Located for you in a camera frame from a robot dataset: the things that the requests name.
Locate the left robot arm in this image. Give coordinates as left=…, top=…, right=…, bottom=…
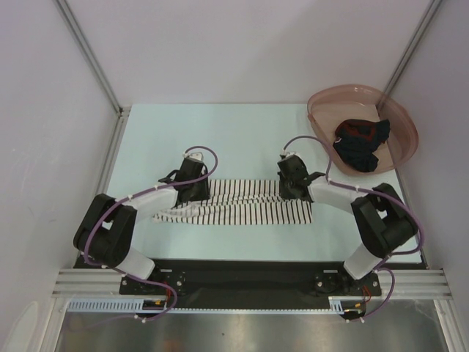
left=73, top=153, right=210, bottom=293

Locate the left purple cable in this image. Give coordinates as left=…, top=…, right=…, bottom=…
left=81, top=146, right=220, bottom=323

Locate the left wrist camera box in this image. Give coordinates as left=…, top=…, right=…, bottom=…
left=185, top=152, right=204, bottom=164

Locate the dark navy red tank top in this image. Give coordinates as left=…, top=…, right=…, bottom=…
left=333, top=119, right=391, bottom=172

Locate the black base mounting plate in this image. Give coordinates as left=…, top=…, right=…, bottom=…
left=73, top=256, right=382, bottom=311

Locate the left slotted cable duct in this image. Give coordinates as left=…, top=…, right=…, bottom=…
left=67, top=298, right=169, bottom=314

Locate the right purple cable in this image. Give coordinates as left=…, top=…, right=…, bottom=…
left=281, top=136, right=426, bottom=323

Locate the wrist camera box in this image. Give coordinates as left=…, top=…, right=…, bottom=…
left=280, top=149, right=300, bottom=160
left=185, top=152, right=204, bottom=164

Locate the black white striped tank top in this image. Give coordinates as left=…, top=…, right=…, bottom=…
left=153, top=180, right=313, bottom=226

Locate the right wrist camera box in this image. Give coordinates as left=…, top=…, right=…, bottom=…
left=280, top=149, right=300, bottom=160

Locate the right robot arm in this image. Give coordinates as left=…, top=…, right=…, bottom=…
left=278, top=153, right=418, bottom=294

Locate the left aluminium frame post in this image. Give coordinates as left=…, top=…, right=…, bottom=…
left=53, top=0, right=123, bottom=115

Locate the brown translucent plastic basin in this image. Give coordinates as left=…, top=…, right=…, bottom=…
left=307, top=84, right=418, bottom=175

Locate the right slotted cable duct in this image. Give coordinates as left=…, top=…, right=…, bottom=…
left=329, top=296, right=371, bottom=314

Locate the aluminium frame post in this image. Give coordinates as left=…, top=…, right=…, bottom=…
left=53, top=0, right=123, bottom=115
left=383, top=0, right=446, bottom=96

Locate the right aluminium frame post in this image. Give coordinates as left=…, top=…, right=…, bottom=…
left=383, top=0, right=446, bottom=96

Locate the slotted cable duct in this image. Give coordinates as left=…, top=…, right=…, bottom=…
left=329, top=296, right=371, bottom=314
left=67, top=298, right=169, bottom=314

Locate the purple cable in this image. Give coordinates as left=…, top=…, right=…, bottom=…
left=281, top=136, right=426, bottom=323
left=81, top=146, right=220, bottom=323

